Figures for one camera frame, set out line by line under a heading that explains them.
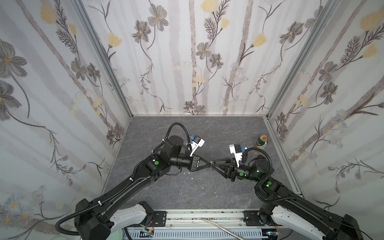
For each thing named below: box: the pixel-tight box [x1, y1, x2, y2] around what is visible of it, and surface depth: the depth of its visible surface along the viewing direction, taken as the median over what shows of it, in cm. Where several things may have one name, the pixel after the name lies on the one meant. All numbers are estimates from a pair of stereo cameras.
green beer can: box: [256, 134, 269, 150], surface depth 95 cm
